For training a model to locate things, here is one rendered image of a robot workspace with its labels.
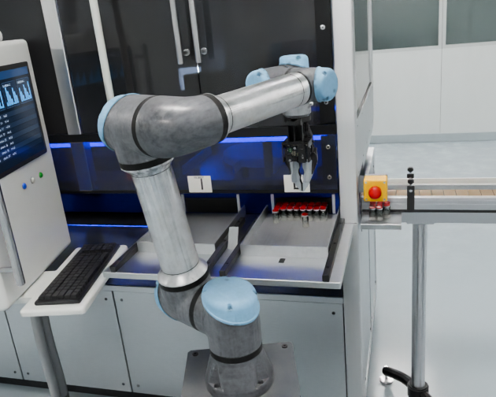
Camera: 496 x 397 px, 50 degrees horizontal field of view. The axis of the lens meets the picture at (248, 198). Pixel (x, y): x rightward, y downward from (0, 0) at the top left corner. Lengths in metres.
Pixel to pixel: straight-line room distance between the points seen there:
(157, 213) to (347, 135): 0.78
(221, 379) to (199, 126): 0.54
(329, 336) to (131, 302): 0.78
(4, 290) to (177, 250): 0.72
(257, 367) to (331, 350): 0.87
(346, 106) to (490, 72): 4.75
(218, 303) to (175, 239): 0.16
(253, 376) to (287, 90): 0.60
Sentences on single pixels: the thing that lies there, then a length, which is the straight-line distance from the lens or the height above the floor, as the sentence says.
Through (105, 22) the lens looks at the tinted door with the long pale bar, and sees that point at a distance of 1.89.
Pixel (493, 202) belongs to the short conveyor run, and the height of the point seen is 0.92.
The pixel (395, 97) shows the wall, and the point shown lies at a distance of 6.32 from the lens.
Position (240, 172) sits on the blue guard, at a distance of 1.79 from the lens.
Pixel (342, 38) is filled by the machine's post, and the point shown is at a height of 1.46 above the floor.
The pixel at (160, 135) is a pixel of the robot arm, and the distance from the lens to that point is 0.95.
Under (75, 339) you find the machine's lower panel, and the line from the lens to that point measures 2.43.
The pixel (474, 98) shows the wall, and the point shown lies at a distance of 6.37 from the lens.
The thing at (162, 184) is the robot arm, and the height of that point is 1.25.
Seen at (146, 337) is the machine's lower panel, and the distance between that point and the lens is 2.25.
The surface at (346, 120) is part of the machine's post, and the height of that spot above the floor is 1.22.
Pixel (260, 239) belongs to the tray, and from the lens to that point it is 1.69.
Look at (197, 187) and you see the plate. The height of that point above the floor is 1.01.
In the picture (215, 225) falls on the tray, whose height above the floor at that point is 0.88.
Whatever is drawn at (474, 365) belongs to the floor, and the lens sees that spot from 2.66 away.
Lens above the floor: 1.55
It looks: 19 degrees down
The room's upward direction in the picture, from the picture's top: 6 degrees counter-clockwise
